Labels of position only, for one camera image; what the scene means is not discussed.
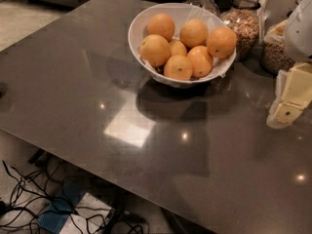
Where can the blue box on floor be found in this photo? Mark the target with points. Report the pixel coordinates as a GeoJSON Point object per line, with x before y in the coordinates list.
{"type": "Point", "coordinates": [61, 208]}

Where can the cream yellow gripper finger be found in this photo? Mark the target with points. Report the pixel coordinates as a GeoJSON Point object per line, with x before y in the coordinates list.
{"type": "Point", "coordinates": [293, 94]}

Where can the orange left front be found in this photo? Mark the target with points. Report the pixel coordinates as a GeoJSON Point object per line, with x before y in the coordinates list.
{"type": "Point", "coordinates": [155, 49]}

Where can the white bowl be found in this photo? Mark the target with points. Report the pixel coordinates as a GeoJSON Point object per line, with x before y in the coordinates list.
{"type": "Point", "coordinates": [139, 30]}

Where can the orange front bottom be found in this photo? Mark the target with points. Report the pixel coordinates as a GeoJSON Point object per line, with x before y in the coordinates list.
{"type": "Point", "coordinates": [178, 67]}

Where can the orange front right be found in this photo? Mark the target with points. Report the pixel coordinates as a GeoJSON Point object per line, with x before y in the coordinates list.
{"type": "Point", "coordinates": [201, 60]}

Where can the orange top middle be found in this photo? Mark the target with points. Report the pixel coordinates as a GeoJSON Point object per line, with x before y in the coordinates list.
{"type": "Point", "coordinates": [193, 33]}

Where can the orange top left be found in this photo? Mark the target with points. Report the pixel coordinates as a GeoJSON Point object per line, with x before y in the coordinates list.
{"type": "Point", "coordinates": [161, 24]}

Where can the glass jar of nuts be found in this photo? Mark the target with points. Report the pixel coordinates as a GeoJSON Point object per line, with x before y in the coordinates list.
{"type": "Point", "coordinates": [243, 19]}

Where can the small middle orange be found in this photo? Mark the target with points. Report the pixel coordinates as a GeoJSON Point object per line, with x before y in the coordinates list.
{"type": "Point", "coordinates": [177, 48]}

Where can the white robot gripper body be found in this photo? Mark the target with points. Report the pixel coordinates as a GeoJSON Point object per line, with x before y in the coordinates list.
{"type": "Point", "coordinates": [300, 36]}

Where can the glass jar of grains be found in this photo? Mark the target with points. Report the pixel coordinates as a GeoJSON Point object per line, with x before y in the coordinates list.
{"type": "Point", "coordinates": [273, 57]}

